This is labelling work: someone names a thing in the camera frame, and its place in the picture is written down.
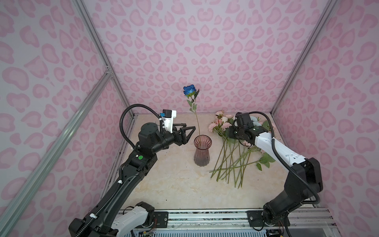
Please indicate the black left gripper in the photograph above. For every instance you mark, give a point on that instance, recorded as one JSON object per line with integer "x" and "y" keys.
{"x": 182, "y": 139}

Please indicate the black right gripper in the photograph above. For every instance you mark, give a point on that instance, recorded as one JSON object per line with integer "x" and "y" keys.
{"x": 231, "y": 129}

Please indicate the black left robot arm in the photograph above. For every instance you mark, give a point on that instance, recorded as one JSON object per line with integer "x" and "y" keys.
{"x": 98, "y": 222}

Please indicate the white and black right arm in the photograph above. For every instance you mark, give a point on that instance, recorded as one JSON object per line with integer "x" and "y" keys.
{"x": 304, "y": 180}

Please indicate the pink ribbed glass vase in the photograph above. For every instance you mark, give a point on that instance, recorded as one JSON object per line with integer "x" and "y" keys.
{"x": 201, "y": 156}

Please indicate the light blue flower spray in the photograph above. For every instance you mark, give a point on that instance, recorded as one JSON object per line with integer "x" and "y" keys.
{"x": 255, "y": 121}

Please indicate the pile of green flower stems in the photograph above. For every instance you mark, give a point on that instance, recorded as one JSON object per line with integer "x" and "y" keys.
{"x": 234, "y": 159}

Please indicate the pink rose bud spray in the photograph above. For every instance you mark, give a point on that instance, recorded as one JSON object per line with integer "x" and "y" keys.
{"x": 221, "y": 123}

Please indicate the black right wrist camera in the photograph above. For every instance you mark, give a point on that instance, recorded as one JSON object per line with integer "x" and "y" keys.
{"x": 243, "y": 120}

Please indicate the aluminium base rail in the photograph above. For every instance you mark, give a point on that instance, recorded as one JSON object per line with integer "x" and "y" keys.
{"x": 302, "y": 222}

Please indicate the aluminium frame post right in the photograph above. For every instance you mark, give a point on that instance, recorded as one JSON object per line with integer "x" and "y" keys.
{"x": 323, "y": 20}

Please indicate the aluminium frame corner post left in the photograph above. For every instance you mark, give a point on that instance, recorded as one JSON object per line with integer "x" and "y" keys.
{"x": 90, "y": 27}

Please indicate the aluminium diagonal frame bar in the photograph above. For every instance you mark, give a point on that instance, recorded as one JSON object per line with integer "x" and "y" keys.
{"x": 27, "y": 192}

